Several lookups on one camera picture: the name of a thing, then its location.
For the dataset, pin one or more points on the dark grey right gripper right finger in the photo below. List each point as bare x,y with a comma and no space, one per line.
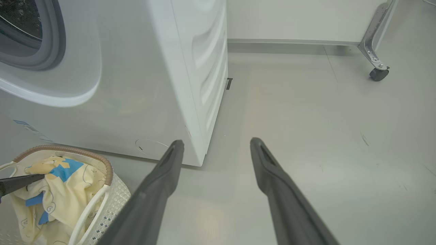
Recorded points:
289,211

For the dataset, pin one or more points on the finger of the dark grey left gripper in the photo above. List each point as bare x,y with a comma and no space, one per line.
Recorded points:
20,183

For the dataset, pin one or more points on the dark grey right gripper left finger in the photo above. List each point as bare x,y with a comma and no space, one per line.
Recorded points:
150,204

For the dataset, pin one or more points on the cream garment with blue patches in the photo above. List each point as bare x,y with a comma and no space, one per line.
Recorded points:
68,197

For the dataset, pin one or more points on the cream perforated laundry basket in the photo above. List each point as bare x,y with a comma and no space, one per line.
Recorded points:
117,200

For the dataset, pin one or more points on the white front-load washing machine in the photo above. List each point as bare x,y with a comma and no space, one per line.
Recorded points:
136,85

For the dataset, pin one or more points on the small black machine foot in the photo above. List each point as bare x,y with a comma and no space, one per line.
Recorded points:
229,83

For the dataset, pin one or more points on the grey rubber door gasket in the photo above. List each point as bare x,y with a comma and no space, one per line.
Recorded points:
52,41

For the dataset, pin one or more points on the blue energy label sticker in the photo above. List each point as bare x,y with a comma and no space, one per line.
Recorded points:
32,131

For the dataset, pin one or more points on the round white filter cover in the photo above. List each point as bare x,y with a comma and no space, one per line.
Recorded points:
151,148

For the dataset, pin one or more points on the black caster wheel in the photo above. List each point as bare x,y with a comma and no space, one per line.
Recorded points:
378,74

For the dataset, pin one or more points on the shiny steel washer drum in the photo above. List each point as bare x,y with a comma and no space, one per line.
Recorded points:
24,15

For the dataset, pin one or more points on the white panel furniture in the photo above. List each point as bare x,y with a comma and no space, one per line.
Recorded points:
293,20

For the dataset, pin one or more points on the silver metal frame leg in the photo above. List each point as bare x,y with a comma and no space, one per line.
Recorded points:
373,37

